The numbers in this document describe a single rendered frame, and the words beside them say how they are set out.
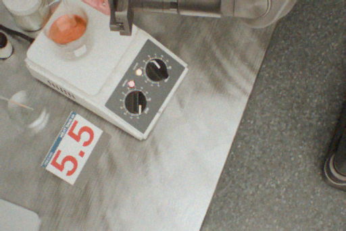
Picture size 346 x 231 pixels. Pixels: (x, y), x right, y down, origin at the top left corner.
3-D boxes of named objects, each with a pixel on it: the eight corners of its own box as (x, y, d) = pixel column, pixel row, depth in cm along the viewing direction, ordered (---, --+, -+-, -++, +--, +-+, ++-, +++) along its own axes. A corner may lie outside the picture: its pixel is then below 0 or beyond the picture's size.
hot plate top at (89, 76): (141, 30, 100) (140, 28, 100) (95, 100, 98) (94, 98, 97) (71, -10, 102) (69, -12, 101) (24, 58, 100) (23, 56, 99)
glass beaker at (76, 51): (102, 28, 100) (94, 4, 92) (88, 70, 98) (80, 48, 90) (55, 17, 101) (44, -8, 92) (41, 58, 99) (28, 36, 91)
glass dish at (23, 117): (39, 134, 105) (36, 130, 103) (5, 123, 105) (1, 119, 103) (51, 99, 106) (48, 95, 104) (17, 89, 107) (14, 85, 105)
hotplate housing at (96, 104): (190, 71, 107) (190, 53, 99) (144, 144, 104) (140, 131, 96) (67, 2, 110) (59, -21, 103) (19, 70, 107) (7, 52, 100)
